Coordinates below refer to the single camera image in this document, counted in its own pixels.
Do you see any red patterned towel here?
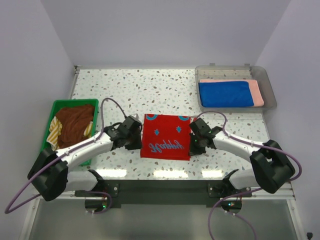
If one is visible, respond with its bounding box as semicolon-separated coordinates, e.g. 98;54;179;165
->
140;114;191;161

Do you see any blue towel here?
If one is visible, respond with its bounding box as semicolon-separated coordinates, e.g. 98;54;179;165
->
198;81;254;108

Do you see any pink towel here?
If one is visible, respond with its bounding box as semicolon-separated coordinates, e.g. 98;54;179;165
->
198;79;264;107

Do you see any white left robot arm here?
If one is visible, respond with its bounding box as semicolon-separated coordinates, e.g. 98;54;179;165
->
27;115;142;201

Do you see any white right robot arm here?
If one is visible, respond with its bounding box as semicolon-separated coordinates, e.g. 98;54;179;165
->
189;117;296;197

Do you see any brown towel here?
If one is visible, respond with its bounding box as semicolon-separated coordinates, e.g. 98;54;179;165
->
55;104;95;149

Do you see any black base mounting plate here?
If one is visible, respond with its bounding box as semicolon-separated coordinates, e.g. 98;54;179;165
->
74;179;250;209

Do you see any clear plastic container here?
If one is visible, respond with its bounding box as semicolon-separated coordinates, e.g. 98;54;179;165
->
195;64;277;113

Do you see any yellow striped towel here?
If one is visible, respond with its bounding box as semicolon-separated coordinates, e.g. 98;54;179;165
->
46;116;93;150

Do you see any green plastic bin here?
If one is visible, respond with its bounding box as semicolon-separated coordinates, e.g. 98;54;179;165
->
40;98;99;150

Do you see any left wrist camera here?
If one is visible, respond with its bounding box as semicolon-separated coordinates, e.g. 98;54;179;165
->
131;113;139;120

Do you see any aluminium frame rail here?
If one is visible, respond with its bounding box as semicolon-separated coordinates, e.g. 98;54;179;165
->
31;65;297;201

